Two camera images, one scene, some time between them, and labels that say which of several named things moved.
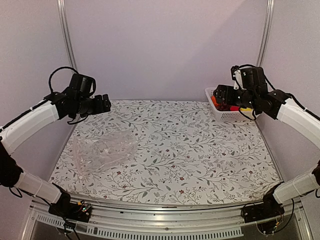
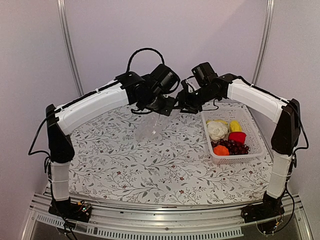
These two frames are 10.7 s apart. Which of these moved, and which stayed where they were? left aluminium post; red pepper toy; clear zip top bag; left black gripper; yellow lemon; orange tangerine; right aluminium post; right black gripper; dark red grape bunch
Moved: left black gripper; yellow lemon; right black gripper; dark red grape bunch; clear zip top bag; orange tangerine; red pepper toy
Stayed: right aluminium post; left aluminium post
